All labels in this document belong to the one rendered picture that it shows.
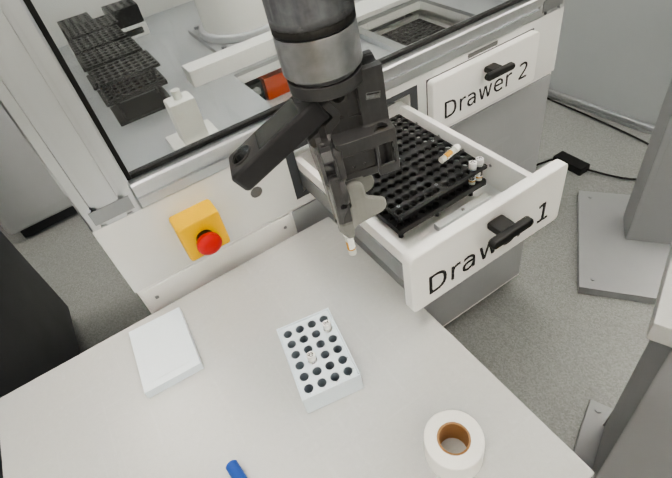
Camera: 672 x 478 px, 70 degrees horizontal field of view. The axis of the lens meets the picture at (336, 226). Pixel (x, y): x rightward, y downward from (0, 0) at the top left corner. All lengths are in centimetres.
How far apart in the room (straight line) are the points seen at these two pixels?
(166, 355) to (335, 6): 58
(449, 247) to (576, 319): 113
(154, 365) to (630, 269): 153
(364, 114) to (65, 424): 62
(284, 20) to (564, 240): 167
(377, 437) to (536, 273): 126
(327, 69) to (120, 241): 49
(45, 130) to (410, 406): 59
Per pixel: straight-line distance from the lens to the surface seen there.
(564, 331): 170
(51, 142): 73
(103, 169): 75
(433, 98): 97
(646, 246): 196
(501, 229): 67
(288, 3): 41
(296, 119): 46
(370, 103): 47
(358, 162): 50
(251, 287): 85
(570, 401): 158
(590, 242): 193
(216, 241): 77
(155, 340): 83
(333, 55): 42
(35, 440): 86
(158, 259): 85
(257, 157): 47
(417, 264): 62
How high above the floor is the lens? 138
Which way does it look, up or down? 43 degrees down
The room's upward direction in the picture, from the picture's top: 12 degrees counter-clockwise
